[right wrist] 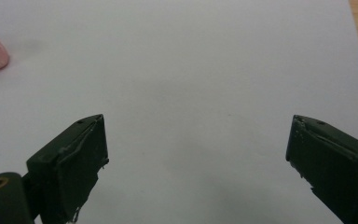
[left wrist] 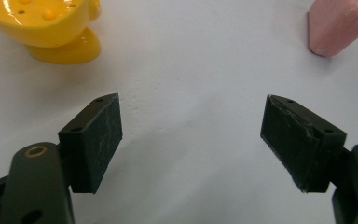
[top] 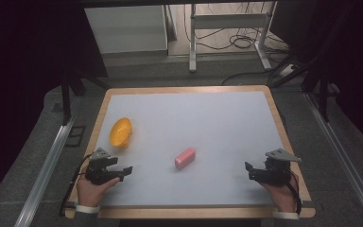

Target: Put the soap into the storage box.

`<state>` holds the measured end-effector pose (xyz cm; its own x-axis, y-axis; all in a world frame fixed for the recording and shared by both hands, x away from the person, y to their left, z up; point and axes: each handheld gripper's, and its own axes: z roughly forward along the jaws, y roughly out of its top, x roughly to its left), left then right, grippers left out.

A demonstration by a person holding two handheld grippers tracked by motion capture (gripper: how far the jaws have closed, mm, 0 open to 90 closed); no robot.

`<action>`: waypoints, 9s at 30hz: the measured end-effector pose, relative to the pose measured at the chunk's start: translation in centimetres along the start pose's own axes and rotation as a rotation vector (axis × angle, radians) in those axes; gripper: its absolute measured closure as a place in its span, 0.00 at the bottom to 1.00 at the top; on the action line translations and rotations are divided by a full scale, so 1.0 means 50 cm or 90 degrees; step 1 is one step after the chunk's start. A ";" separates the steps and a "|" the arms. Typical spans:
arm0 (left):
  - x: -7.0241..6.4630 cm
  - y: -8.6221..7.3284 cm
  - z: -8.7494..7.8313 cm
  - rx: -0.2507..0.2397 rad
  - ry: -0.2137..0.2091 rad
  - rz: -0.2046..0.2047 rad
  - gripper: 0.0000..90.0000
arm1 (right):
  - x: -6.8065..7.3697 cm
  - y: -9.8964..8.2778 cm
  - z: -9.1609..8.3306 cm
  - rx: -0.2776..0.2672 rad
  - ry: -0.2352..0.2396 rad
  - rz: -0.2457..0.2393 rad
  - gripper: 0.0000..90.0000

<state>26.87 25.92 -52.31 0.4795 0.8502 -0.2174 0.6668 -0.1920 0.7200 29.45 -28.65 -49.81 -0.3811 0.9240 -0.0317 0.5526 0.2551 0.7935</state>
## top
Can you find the person's left hand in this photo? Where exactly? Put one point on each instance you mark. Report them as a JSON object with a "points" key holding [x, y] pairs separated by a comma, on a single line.
{"points": [[91, 192]]}

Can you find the pink soap bar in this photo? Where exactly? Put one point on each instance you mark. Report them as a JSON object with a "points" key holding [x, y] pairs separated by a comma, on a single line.
{"points": [[185, 158]]}

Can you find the wooden table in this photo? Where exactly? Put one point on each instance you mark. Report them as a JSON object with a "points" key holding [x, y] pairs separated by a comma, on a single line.
{"points": [[186, 213]]}

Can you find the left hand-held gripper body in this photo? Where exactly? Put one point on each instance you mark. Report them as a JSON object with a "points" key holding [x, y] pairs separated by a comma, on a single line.
{"points": [[98, 171]]}

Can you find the person's right hand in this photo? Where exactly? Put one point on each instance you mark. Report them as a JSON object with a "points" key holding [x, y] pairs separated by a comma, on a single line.
{"points": [[282, 197]]}

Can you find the white cabinet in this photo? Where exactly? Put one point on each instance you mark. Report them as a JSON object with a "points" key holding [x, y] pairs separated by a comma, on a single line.
{"points": [[129, 28]]}

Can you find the white power strip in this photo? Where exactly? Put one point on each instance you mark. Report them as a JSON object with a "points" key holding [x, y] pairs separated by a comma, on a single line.
{"points": [[287, 70]]}

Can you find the white metal desk frame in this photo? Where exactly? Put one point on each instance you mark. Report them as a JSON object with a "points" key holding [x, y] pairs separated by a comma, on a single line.
{"points": [[227, 21]]}

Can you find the yellow soap dish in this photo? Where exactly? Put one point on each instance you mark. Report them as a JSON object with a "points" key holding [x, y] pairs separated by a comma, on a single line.
{"points": [[120, 132]]}

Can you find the dark curtain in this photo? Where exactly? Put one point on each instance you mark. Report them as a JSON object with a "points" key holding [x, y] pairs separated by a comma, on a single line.
{"points": [[349, 63], [22, 78]]}

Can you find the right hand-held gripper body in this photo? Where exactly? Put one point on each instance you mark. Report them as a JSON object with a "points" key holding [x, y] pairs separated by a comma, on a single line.
{"points": [[277, 171]]}

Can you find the black floor bracket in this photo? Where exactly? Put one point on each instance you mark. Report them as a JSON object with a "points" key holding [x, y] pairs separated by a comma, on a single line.
{"points": [[75, 136]]}

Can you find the aluminium rail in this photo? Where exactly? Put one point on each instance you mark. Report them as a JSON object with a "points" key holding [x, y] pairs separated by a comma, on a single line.
{"points": [[346, 157], [44, 176]]}

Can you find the white table mat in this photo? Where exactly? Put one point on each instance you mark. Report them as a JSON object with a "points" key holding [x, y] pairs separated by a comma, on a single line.
{"points": [[195, 126]]}

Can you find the black metal stand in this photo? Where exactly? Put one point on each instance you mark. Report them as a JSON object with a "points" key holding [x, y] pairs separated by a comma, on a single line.
{"points": [[323, 94], [66, 97]]}

